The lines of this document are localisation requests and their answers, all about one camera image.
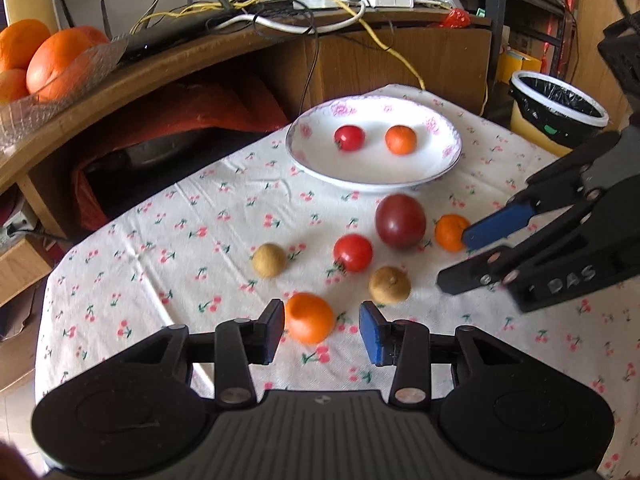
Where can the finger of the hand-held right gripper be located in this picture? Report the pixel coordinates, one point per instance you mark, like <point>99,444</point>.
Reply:
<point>465,275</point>
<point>500,222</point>

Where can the brown longan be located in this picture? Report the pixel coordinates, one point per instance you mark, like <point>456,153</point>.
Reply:
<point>269,260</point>
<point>390,285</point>

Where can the white power adapter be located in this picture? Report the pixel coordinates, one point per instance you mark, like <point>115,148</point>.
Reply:
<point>325,1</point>

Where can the yellow box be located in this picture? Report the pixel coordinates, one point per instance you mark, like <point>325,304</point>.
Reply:
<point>520,65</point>

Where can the small orange mandarin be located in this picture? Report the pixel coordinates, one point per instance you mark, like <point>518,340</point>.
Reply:
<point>401,140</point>
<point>310,317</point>
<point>449,232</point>

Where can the black metal shelf rack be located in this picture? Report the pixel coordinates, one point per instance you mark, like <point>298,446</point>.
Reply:
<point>497,20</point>

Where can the large orange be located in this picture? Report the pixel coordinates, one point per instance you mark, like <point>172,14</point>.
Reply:
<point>20,42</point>
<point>60,65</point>

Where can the large red plastic bag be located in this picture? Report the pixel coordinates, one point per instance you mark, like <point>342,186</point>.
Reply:
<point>200,105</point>

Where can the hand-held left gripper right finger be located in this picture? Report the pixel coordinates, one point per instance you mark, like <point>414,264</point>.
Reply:
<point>371,335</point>

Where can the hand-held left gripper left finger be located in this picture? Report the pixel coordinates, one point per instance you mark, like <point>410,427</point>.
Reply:
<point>273,332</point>

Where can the large dark red tomato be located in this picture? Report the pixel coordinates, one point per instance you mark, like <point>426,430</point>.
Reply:
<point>401,221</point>

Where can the glass fruit bowl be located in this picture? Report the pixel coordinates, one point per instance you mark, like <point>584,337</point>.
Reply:
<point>20,115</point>

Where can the yellow trash bin black liner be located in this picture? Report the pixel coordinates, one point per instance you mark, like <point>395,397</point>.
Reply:
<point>545,125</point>

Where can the small red plastic bag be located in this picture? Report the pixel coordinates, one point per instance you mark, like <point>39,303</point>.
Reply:
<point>455,18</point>

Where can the metal pot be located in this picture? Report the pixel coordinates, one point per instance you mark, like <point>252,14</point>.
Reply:
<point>160,150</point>

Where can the white floral plate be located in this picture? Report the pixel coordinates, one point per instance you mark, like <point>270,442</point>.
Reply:
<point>375,170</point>

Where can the black router with antennas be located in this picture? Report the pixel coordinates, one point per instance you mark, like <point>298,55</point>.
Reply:
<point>175,35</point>

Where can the red cherry tomato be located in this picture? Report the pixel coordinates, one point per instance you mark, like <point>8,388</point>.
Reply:
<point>353,253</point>
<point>349,138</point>

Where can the wooden desk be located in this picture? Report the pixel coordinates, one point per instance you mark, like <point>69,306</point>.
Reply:
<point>400,55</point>

